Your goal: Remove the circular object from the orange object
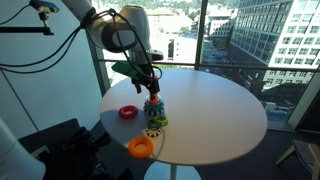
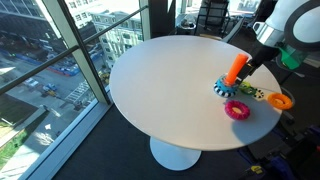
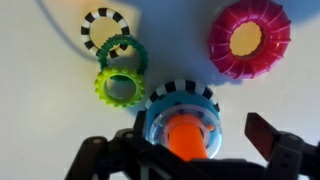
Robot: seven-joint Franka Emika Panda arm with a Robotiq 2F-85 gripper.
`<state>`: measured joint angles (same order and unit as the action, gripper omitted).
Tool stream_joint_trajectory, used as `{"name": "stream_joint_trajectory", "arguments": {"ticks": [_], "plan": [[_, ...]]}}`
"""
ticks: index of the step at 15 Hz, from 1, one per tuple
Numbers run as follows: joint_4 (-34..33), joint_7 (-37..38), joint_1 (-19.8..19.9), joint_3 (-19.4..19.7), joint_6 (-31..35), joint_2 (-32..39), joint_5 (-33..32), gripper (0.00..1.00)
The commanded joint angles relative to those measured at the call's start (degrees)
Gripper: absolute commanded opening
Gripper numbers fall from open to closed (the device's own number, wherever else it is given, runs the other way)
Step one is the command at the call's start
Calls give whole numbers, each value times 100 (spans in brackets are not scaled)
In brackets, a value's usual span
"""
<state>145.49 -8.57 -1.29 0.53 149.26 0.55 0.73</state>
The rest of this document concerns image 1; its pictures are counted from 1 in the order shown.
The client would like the small black-white striped ring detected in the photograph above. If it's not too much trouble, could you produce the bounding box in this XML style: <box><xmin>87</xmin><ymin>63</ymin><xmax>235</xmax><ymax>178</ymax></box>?
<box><xmin>145</xmin><ymin>127</ymin><xmax>163</xmax><ymax>139</ymax></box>

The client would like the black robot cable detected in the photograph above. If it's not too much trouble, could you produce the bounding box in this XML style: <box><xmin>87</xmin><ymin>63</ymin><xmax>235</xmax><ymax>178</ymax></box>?
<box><xmin>0</xmin><ymin>8</ymin><xmax>164</xmax><ymax>88</ymax></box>

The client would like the white rounded machine housing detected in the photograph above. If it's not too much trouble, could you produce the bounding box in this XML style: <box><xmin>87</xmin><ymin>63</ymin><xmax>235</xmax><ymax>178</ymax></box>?
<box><xmin>0</xmin><ymin>116</ymin><xmax>47</xmax><ymax>180</ymax></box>

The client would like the blue toy ring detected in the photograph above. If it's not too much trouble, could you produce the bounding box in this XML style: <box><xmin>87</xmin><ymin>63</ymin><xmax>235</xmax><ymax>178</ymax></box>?
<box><xmin>143</xmin><ymin>98</ymin><xmax>166</xmax><ymax>117</ymax></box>

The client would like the blue camera on stand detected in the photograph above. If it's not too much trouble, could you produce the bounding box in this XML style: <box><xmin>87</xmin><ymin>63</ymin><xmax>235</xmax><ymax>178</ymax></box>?
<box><xmin>29</xmin><ymin>0</ymin><xmax>61</xmax><ymax>14</ymax></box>

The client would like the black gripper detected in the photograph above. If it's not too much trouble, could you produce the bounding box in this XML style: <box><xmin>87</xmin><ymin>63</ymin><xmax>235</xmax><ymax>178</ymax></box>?
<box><xmin>131</xmin><ymin>62</ymin><xmax>161</xmax><ymax>98</ymax></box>

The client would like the wooden chair with grey seat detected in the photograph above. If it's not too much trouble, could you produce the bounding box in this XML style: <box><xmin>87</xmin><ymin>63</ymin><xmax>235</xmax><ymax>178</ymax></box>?
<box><xmin>275</xmin><ymin>139</ymin><xmax>320</xmax><ymax>180</ymax></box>

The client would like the light green toy ring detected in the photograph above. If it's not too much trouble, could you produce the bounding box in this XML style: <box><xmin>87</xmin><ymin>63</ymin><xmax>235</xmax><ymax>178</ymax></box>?
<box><xmin>153</xmin><ymin>114</ymin><xmax>169</xmax><ymax>128</ymax></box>

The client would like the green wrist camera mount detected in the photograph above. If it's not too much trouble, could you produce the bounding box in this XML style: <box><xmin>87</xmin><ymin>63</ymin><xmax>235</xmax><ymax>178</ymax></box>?
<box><xmin>111</xmin><ymin>61</ymin><xmax>144</xmax><ymax>82</ymax></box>

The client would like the black equipment pile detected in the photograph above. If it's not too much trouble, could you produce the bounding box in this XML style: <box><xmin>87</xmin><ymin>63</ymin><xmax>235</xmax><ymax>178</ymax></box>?
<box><xmin>18</xmin><ymin>118</ymin><xmax>134</xmax><ymax>180</ymax></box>

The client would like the dark window handrail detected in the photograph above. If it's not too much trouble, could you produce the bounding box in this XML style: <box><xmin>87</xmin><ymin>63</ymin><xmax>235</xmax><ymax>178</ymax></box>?
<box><xmin>99</xmin><ymin>59</ymin><xmax>320</xmax><ymax>73</ymax></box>

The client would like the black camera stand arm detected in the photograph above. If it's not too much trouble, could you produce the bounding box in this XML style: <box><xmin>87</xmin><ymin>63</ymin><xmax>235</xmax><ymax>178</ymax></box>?
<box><xmin>0</xmin><ymin>12</ymin><xmax>55</xmax><ymax>36</ymax></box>

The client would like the orange post with striped base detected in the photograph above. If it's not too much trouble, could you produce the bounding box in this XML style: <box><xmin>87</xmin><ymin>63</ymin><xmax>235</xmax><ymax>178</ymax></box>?
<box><xmin>143</xmin><ymin>74</ymin><xmax>165</xmax><ymax>117</ymax></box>

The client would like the pink toy ring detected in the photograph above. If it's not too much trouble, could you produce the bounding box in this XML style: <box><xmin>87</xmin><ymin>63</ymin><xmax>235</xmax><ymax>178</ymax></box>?
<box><xmin>118</xmin><ymin>105</ymin><xmax>139</xmax><ymax>121</ymax></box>

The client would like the orange toy ring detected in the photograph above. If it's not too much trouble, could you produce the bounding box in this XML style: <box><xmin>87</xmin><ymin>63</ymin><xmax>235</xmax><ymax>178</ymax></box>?
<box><xmin>127</xmin><ymin>135</ymin><xmax>155</xmax><ymax>160</ymax></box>

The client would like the dark green toy ring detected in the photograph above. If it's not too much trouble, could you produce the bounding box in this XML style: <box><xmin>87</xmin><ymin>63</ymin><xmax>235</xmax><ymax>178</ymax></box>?
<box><xmin>146</xmin><ymin>119</ymin><xmax>162</xmax><ymax>131</ymax></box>

